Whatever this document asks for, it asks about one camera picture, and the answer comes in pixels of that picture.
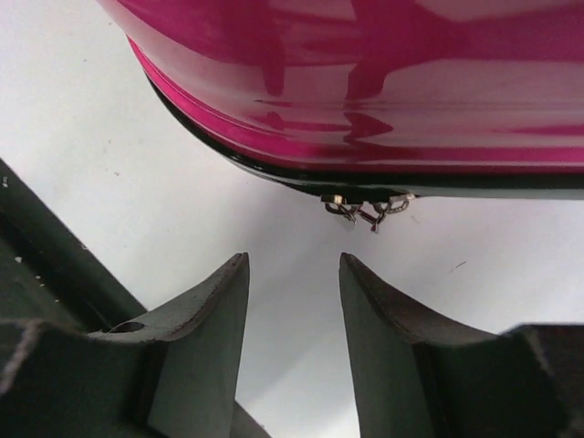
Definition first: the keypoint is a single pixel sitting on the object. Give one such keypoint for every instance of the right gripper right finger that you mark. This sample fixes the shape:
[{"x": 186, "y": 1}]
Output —
[{"x": 418, "y": 373}]

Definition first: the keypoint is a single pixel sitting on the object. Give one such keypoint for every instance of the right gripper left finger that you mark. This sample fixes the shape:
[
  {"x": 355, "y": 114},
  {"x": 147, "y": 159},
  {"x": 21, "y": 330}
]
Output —
[{"x": 170, "y": 372}]

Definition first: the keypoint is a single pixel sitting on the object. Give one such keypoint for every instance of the silver zipper pulls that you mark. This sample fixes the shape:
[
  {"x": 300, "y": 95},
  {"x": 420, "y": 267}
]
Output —
[{"x": 372, "y": 213}]

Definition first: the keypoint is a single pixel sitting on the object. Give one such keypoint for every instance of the pink and teal kids suitcase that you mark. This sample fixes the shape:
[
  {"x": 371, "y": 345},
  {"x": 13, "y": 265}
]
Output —
[{"x": 367, "y": 99}]

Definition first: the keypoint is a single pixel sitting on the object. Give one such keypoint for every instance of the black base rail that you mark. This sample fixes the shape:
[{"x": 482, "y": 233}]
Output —
[{"x": 47, "y": 273}]

